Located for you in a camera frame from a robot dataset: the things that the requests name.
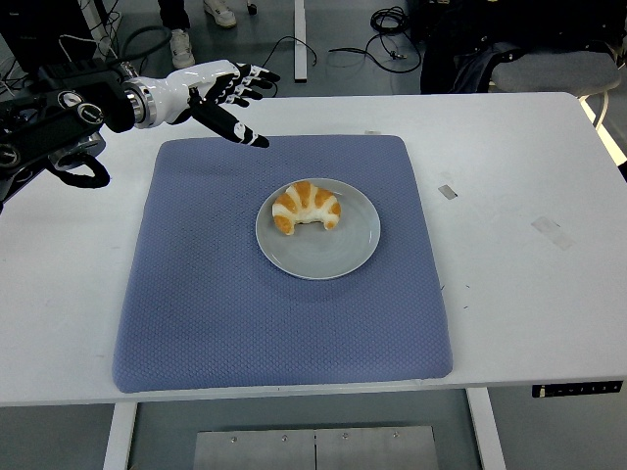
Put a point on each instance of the orange and white croissant bread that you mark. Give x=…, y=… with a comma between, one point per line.
x=306, y=203

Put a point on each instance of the grey metal plate with screws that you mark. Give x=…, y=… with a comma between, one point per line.
x=313, y=448

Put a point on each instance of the round pale grey plate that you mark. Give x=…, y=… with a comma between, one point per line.
x=323, y=254

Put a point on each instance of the silver tape piece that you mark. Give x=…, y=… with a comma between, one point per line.
x=447, y=192

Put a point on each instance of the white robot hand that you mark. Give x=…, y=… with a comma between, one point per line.
x=191, y=85

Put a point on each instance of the white desk leg post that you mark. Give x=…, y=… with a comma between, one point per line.
x=300, y=54

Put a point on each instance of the white table leg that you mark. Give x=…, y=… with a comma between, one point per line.
x=120, y=436
x=486, y=428

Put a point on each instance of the black caster wheel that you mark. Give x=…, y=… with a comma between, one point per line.
x=253, y=8

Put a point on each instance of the clear tape strip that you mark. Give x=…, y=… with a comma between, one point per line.
x=551, y=232

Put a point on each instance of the dark jacket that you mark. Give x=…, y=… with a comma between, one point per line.
x=460, y=68

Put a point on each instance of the black table control panel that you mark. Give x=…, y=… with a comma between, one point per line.
x=578, y=389

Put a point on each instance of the grey cushioned office chair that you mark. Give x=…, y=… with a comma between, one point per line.
x=553, y=71

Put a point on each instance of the black computer case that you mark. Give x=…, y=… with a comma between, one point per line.
x=41, y=29

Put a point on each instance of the person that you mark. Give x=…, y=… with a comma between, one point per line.
x=181, y=49

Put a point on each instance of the blue quilted mat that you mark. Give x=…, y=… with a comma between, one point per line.
x=274, y=323

